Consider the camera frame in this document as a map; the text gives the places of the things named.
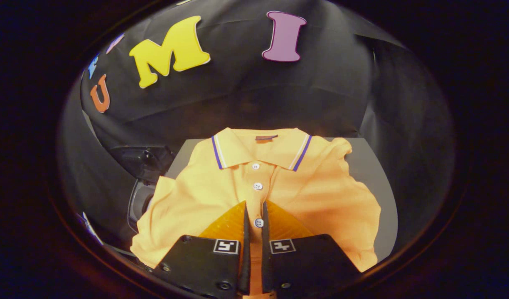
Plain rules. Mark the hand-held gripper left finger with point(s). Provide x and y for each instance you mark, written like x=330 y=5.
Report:
x=244 y=249

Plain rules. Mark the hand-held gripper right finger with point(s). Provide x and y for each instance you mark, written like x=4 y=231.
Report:
x=266 y=249

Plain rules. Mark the orange polo shirt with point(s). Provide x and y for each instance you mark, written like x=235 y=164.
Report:
x=320 y=199

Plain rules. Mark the dark grey washing machine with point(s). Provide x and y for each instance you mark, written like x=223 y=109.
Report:
x=138 y=203

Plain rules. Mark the dark washing machine lid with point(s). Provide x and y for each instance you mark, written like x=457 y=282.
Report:
x=146 y=162

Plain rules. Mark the light grey cabinet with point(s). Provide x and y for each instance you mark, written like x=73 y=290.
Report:
x=374 y=174

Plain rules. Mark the black backdrop cloth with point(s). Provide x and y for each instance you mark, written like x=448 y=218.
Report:
x=237 y=87

